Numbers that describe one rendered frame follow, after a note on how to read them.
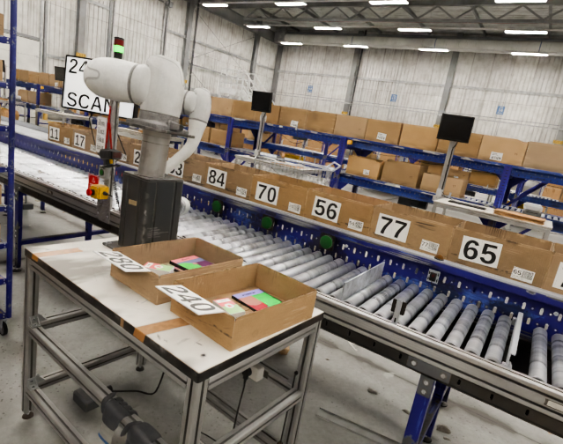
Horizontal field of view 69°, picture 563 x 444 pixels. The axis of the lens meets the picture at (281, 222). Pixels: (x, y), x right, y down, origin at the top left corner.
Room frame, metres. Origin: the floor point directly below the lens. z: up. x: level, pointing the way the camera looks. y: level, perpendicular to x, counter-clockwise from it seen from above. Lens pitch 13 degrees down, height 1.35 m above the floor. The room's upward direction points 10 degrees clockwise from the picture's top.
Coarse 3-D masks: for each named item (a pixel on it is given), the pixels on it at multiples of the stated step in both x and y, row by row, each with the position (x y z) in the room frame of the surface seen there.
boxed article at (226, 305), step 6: (216, 300) 1.17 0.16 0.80; (222, 300) 1.18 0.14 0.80; (228, 300) 1.19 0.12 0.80; (216, 306) 1.15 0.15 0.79; (222, 306) 1.14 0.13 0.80; (228, 306) 1.15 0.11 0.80; (234, 306) 1.16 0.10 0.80; (228, 312) 1.11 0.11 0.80; (234, 312) 1.11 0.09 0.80; (240, 312) 1.12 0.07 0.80
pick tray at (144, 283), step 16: (176, 240) 1.56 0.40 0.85; (192, 240) 1.62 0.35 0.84; (128, 256) 1.39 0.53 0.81; (144, 256) 1.44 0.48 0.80; (160, 256) 1.50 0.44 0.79; (176, 256) 1.56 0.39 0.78; (208, 256) 1.59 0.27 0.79; (224, 256) 1.53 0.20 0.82; (240, 256) 1.48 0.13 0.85; (112, 272) 1.33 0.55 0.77; (128, 272) 1.27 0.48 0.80; (144, 272) 1.21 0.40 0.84; (176, 272) 1.22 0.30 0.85; (192, 272) 1.27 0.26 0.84; (208, 272) 1.33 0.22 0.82; (144, 288) 1.21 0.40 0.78
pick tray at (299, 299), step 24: (192, 288) 1.21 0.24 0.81; (216, 288) 1.30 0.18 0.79; (240, 288) 1.39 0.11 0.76; (264, 288) 1.42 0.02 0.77; (288, 288) 1.35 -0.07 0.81; (312, 288) 1.29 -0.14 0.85; (192, 312) 1.09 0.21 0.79; (264, 312) 1.07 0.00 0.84; (288, 312) 1.16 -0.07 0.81; (312, 312) 1.27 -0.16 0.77; (216, 336) 1.02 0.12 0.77; (240, 336) 1.00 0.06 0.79; (264, 336) 1.09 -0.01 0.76
